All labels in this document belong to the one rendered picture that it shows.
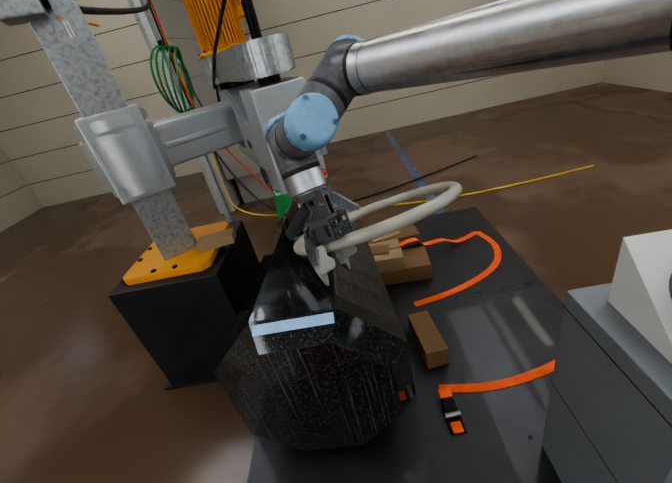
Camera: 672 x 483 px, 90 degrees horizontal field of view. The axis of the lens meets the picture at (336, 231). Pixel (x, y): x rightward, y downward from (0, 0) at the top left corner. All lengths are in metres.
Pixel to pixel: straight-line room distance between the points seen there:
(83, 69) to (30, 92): 6.22
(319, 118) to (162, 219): 1.49
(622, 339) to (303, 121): 0.91
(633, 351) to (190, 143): 1.88
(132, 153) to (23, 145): 6.78
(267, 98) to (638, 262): 1.21
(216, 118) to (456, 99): 5.28
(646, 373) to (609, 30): 0.77
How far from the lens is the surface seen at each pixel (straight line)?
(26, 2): 1.84
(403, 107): 6.48
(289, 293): 1.35
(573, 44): 0.47
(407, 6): 6.40
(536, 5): 0.49
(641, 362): 1.06
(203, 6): 2.01
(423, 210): 0.75
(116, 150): 1.83
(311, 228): 0.74
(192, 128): 1.94
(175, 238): 2.03
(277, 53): 1.34
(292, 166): 0.72
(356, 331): 1.26
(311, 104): 0.61
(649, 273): 1.07
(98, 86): 1.89
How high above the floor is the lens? 1.61
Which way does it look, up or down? 29 degrees down
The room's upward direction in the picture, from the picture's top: 14 degrees counter-clockwise
